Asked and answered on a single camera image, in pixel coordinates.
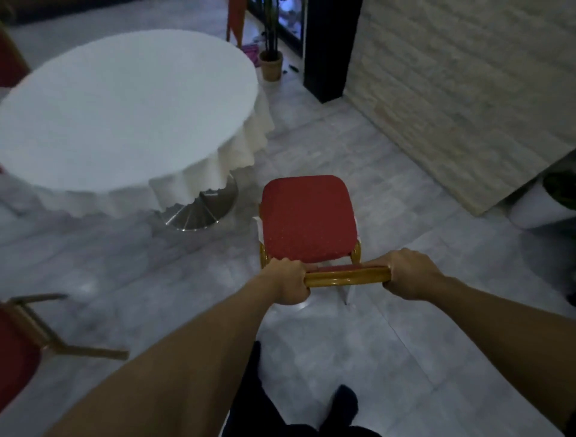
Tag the person's left hand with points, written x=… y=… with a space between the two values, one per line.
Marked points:
x=285 y=280

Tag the person's right hand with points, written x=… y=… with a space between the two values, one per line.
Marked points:
x=411 y=274

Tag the person's left fingers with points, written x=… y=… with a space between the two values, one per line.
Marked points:
x=300 y=266

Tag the person's right fingers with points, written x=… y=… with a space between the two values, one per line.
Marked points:
x=380 y=260

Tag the red cushioned gold-frame chair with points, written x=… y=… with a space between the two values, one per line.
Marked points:
x=308 y=220

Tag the person's left forearm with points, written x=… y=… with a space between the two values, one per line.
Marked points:
x=180 y=373

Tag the person's right forearm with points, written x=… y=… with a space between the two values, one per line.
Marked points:
x=513 y=346

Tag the silver metal table base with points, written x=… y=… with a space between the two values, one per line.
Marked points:
x=202 y=209

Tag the person's dark trousers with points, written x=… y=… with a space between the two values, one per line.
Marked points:
x=261 y=405

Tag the person's dark shoe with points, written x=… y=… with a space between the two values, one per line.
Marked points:
x=342 y=407

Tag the white planter with green plant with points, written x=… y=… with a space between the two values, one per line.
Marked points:
x=546 y=202

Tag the potted plant in tan pot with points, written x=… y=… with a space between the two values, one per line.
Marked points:
x=271 y=49

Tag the pink patterned box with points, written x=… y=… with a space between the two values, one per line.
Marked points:
x=251 y=53

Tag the black pillar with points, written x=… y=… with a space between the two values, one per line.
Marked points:
x=330 y=45

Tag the white round tablecloth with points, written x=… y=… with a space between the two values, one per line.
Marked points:
x=126 y=121

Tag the orange stand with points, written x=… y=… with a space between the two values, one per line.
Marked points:
x=236 y=20

